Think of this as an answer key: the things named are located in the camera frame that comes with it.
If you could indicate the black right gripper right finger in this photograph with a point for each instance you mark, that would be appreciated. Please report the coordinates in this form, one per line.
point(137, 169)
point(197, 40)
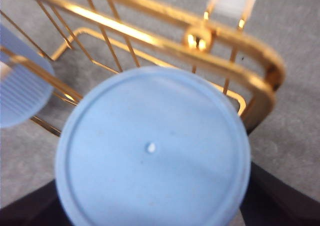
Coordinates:
point(270, 201)

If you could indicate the blue ribbed plastic cup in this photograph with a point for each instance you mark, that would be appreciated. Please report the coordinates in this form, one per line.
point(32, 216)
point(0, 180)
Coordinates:
point(153, 146)
point(25, 91)

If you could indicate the gold wire cup rack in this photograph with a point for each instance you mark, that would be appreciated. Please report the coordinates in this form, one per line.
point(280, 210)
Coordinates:
point(86, 39)

